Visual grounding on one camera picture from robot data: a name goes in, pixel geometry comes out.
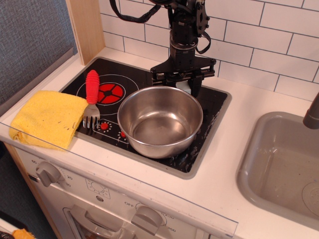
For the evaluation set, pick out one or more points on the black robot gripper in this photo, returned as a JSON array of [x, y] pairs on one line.
[[183, 65]]

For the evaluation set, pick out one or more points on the grey cube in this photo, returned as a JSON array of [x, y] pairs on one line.
[[183, 85]]

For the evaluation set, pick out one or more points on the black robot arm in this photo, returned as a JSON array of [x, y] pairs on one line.
[[188, 21]]

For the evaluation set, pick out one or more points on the yellow cloth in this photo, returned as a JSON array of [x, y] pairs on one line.
[[49, 119]]

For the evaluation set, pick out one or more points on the orange cloth on floor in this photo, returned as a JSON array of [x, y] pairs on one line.
[[22, 234]]

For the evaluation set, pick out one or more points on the stainless steel pot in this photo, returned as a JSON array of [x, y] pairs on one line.
[[160, 122]]

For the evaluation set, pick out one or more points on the black toy stove top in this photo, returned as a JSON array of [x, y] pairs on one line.
[[117, 82]]

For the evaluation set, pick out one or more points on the grey toy sink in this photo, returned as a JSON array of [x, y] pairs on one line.
[[279, 171]]

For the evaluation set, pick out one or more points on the grey faucet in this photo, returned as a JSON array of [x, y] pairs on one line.
[[311, 118]]

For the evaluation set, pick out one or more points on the right grey oven knob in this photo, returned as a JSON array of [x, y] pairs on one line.
[[147, 219]]

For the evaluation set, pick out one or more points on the grey oven knob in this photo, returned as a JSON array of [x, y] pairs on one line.
[[147, 219], [47, 173]]

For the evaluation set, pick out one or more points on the left grey oven knob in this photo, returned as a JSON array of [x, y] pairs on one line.
[[47, 173]]

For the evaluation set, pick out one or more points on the red handled toy fork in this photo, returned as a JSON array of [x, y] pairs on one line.
[[91, 115]]

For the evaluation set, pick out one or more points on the wooden side post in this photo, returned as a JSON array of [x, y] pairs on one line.
[[87, 28]]

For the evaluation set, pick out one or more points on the grey oven door handle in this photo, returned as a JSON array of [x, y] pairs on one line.
[[97, 224]]

